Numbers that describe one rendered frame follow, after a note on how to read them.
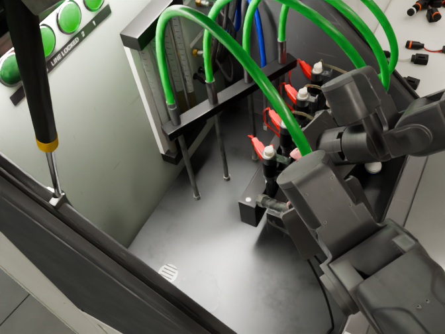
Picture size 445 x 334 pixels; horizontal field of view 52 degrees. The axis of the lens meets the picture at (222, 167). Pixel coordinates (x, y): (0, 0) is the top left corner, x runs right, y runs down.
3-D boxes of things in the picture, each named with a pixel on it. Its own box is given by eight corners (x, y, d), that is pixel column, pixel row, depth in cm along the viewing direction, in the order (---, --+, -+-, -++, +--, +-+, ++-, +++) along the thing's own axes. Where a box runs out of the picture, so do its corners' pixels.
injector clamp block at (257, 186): (283, 254, 101) (283, 219, 89) (243, 236, 105) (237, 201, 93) (337, 144, 118) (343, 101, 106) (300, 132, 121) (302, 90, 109)
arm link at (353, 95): (435, 148, 54) (447, 122, 61) (397, 59, 52) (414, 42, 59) (345, 172, 62) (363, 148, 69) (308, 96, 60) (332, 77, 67)
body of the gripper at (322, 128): (318, 110, 72) (351, 101, 66) (351, 161, 75) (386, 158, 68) (292, 135, 70) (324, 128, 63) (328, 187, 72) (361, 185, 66)
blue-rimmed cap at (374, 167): (378, 177, 110) (379, 173, 109) (361, 171, 112) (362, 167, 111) (383, 164, 112) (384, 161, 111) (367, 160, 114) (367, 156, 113)
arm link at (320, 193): (352, 326, 39) (438, 270, 39) (278, 219, 37) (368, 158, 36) (314, 270, 51) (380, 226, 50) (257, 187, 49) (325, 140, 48)
